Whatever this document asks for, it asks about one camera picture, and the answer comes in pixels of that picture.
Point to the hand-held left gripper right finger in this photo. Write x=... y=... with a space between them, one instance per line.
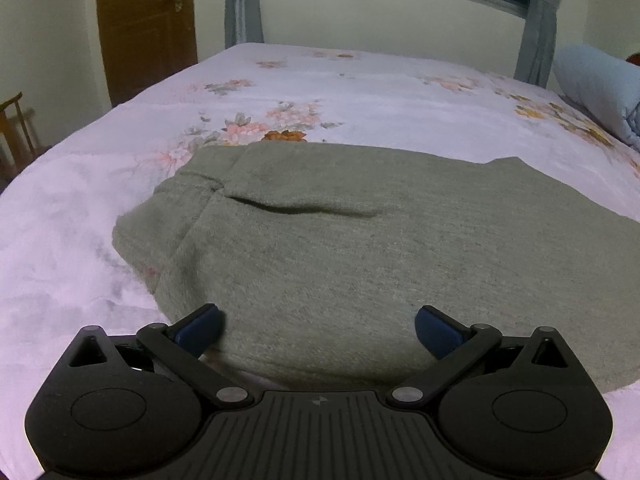
x=437 y=331

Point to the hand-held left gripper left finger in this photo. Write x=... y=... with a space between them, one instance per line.
x=197 y=329

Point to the grey pants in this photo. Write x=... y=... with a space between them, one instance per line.
x=350 y=260

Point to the bed with pink floral sheet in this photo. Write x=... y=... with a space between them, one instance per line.
x=360 y=85

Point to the wooden chair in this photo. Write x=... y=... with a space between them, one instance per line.
x=17 y=125

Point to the brown wooden door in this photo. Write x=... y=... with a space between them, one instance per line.
x=145 y=45

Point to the rolled light blue quilt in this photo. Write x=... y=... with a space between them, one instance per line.
x=595 y=85

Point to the grey curtain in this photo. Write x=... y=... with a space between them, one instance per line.
x=537 y=30
x=242 y=5

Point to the red wooden headboard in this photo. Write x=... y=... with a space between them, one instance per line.
x=635 y=59

